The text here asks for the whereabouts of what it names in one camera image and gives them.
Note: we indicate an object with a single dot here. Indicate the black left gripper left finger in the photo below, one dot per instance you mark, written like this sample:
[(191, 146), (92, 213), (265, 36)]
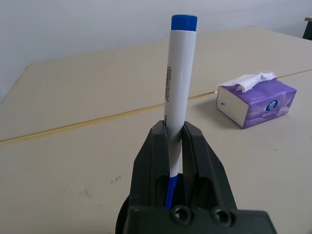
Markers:
[(148, 165)]

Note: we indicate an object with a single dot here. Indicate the purple tissue pack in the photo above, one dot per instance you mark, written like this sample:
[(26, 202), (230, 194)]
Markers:
[(263, 107)]

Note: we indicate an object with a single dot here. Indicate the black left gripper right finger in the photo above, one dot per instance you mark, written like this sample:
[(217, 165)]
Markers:
[(202, 170)]

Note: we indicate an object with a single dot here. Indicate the white marker with blue caps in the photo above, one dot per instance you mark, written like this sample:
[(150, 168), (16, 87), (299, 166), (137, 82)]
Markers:
[(180, 73)]

